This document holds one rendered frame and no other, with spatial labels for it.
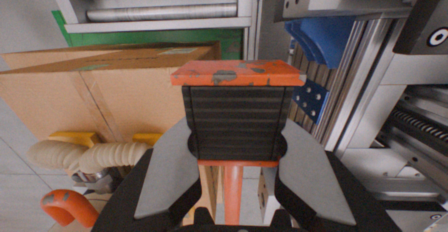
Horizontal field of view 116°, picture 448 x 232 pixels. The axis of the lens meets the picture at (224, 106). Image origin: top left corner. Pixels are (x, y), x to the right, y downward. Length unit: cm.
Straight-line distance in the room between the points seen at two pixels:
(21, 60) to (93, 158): 91
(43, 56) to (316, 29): 107
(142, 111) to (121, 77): 7
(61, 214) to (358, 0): 52
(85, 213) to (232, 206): 24
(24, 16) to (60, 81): 157
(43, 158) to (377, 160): 66
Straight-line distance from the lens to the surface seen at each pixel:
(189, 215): 57
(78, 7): 85
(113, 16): 79
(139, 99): 32
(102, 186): 38
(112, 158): 30
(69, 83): 40
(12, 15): 203
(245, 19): 58
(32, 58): 113
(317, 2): 22
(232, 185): 19
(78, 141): 45
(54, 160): 37
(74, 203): 34
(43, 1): 180
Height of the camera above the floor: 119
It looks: 62 degrees down
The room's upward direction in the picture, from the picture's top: 175 degrees counter-clockwise
